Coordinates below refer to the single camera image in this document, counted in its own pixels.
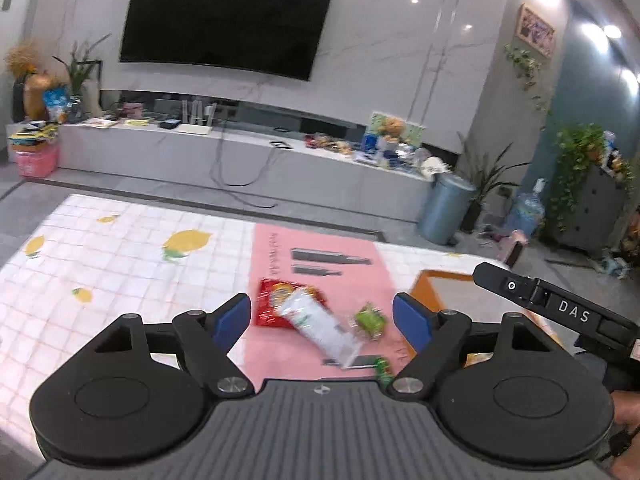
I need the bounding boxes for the clear packet of white snacks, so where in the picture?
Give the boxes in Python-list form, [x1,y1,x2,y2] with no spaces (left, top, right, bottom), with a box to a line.
[275,287,361,367]

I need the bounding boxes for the pink basket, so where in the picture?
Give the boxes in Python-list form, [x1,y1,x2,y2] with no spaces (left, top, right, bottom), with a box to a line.
[15,145,60,178]

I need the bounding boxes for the framed picture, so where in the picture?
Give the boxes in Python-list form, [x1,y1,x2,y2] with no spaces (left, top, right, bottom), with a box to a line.
[515,3,557,58]

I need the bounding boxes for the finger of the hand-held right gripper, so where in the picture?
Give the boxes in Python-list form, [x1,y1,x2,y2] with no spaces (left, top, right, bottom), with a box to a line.
[472,261,541,307]

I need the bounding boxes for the lemon print cloth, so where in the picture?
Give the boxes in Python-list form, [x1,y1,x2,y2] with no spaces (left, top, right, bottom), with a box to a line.
[0,194,481,391]

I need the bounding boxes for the bear print gift box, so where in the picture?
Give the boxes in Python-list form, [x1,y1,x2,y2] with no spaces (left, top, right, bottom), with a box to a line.
[370,112,426,151]

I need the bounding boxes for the ivy plant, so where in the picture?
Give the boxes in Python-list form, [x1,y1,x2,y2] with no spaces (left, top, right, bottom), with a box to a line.
[547,124,608,231]

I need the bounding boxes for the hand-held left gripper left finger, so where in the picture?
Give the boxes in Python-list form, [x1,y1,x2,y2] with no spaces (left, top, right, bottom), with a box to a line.
[70,293,252,397]

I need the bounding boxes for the grey television console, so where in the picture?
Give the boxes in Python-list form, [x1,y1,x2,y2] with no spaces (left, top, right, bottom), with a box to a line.
[57,92,436,223]

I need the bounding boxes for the long leaf potted plant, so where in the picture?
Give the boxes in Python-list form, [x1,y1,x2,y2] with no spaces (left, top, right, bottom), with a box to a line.
[457,132,531,233]

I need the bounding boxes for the pile of snacks on console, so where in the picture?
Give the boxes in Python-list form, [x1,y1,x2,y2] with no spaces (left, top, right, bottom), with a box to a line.
[305,132,353,156]

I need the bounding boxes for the white router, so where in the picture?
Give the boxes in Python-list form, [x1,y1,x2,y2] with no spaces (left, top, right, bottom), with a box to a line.
[177,101,218,136]

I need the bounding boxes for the red snack packet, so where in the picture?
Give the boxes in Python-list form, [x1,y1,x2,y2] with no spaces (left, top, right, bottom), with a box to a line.
[255,278,328,331]

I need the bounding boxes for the blue water bottle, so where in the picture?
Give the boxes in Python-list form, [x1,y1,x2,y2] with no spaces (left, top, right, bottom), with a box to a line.
[505,177,546,241]

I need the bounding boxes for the hanging ivy vine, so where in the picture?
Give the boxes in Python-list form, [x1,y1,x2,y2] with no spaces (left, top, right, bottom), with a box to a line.
[504,44,556,116]

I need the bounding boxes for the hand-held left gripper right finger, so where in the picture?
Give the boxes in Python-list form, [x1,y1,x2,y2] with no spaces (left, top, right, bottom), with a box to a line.
[387,292,576,397]

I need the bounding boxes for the black television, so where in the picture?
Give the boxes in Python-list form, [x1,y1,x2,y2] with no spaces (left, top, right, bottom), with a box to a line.
[119,0,340,82]

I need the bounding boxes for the green plant in glass vase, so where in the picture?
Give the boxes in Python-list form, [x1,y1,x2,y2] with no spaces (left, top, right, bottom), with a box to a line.
[52,34,112,123]

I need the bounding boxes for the grey trash can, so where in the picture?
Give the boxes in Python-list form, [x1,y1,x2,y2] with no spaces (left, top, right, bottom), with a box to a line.
[419,172,478,246]

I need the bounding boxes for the orange vase with dried flowers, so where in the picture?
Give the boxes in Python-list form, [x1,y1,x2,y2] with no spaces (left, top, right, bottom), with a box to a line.
[5,42,51,122]

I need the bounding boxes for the white cap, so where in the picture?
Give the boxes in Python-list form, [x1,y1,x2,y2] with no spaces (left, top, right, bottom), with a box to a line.
[417,156,448,181]

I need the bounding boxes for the pink slipper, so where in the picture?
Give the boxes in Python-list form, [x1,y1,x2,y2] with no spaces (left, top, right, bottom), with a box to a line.
[500,229,531,266]

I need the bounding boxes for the grey drawer cabinet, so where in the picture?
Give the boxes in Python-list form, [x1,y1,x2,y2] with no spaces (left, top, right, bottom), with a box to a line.
[542,165,626,256]

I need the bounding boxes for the pink mat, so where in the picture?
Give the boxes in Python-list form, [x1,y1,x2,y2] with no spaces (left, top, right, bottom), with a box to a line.
[245,222,426,386]

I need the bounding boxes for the orange cardboard box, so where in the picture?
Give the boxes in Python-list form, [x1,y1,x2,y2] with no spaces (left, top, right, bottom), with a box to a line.
[409,268,581,368]

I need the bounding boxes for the pile of blue packets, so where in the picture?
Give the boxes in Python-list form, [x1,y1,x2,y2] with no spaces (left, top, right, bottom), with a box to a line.
[355,132,423,173]

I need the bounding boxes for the person's right hand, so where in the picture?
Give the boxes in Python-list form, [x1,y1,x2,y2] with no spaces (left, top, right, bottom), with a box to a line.
[611,389,640,427]

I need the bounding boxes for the blue snack bag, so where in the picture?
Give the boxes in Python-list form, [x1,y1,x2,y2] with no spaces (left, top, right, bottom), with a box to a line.
[42,87,71,123]

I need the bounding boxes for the toys on cabinet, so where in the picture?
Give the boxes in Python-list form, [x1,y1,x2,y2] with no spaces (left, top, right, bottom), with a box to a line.
[595,130,636,181]

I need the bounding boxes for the green snack tube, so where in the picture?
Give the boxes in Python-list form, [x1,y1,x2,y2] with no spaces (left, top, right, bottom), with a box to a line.
[375,355,396,386]

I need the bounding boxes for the small green snack packet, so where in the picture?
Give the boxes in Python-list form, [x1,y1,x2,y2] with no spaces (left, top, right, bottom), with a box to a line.
[352,304,387,340]

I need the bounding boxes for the black cable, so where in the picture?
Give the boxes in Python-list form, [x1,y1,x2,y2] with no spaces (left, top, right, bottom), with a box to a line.
[207,125,281,209]

